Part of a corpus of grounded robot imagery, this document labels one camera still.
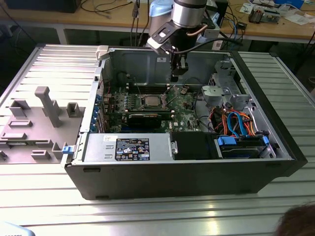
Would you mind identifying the thin metal locking lever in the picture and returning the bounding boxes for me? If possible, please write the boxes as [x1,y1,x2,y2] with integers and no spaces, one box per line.
[134,76,143,99]

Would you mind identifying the CPU socket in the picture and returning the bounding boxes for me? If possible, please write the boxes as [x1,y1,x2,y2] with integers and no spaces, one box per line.
[139,92,170,111]

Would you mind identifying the black plastic cover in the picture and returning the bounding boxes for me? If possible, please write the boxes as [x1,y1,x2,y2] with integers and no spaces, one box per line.
[171,131,219,161]

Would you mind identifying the black monitor stand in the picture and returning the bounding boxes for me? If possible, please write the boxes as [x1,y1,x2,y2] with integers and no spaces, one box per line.
[216,0,231,28]

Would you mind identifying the green motherboard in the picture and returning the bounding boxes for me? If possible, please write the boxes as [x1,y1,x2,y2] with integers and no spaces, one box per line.
[102,85,216,134]

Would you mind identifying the beige plastic corner block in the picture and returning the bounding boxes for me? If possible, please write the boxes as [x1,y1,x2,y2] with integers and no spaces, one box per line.
[95,45,111,61]

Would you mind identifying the silver metal drive cage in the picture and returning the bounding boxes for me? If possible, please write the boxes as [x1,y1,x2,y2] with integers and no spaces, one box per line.
[201,60,256,116]

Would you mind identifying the metal finned cooler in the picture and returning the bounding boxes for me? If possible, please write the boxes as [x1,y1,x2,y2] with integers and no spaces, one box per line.
[248,6,264,25]

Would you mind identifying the black graphics card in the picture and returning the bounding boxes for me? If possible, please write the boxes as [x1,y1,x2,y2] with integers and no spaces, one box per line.
[127,112,163,129]

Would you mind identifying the small electronics module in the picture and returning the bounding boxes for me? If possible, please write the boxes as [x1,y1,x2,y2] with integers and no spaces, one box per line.
[261,8,282,25]

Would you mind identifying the wooden workbench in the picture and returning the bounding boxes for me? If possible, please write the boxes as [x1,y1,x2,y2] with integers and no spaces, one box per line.
[0,0,315,45]

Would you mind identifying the blue cardboard box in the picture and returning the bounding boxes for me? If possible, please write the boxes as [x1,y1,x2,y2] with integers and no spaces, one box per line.
[273,0,305,8]

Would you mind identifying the white paper sheets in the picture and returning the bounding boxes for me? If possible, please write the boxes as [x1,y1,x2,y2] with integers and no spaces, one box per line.
[283,13,315,26]

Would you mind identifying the hard disk in blue carrier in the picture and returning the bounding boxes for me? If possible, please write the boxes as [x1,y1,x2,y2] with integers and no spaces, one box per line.
[213,136,269,160]

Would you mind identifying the silver power supply unit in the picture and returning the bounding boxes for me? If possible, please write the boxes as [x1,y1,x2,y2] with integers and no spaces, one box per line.
[83,132,173,162]

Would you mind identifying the black open PC case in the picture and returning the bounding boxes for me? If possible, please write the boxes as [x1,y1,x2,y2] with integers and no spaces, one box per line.
[64,45,308,201]

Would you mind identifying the black equipment box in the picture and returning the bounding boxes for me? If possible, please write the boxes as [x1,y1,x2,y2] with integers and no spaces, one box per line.
[4,0,80,13]

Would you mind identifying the grey parts rack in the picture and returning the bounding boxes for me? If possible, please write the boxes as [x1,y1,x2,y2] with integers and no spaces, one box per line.
[0,86,87,165]

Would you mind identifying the person's dark-haired head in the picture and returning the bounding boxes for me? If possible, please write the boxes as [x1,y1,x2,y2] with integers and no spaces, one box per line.
[280,202,315,236]

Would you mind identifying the pale rounded device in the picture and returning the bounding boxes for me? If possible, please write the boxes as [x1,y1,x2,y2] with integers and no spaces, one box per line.
[0,220,34,236]

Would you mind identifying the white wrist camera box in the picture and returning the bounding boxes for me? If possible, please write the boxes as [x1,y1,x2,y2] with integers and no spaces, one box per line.
[146,23,181,57]

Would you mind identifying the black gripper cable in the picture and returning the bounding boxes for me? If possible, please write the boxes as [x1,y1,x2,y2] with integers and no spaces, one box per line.
[172,38,243,54]

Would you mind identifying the thin black wire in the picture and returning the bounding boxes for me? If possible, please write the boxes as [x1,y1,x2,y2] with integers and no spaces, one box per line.
[185,77,208,87]

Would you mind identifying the thick black cable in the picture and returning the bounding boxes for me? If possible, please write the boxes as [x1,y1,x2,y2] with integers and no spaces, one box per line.
[193,90,215,131]

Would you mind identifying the blue flat data wire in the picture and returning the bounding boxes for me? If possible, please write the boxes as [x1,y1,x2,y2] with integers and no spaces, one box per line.
[226,112,239,137]
[235,111,249,137]

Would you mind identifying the orange power wire bundle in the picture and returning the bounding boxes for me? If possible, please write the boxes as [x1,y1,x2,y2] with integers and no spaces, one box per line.
[220,108,258,136]

